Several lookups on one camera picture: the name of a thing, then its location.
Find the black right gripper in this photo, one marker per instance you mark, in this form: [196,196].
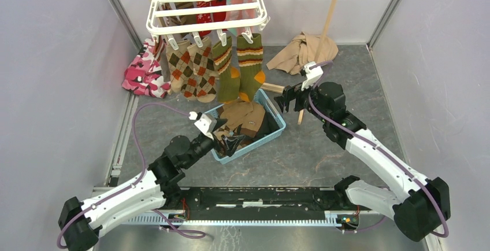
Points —
[289,93]

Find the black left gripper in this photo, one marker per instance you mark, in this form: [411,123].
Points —
[231,143]

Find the green orange striped sock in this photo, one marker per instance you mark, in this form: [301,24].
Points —
[229,83]
[250,59]

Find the argyle patterned sock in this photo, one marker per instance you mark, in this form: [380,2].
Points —
[182,78]
[204,70]

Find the white plastic clip hanger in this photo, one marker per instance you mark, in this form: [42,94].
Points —
[161,12]

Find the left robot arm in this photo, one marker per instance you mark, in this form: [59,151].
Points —
[82,223]

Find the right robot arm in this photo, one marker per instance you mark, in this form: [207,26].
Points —
[419,206]

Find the tan ribbed sock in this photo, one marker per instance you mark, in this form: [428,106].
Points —
[248,118]

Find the beige crumpled cloth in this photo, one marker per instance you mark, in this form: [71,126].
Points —
[302,50]

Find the pink camouflage cloth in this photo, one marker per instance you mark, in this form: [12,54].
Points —
[144,75]

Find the red snowflake sock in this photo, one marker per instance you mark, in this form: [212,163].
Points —
[210,17]

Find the pink sock with green print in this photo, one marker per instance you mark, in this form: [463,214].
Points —
[238,15]

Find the brown cream striped sock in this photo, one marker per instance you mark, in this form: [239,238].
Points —
[187,19]

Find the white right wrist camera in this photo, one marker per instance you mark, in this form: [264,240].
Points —
[312,71]

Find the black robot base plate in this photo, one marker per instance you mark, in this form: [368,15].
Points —
[260,206]

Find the wooden hanger stand frame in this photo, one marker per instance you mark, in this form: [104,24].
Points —
[279,89]

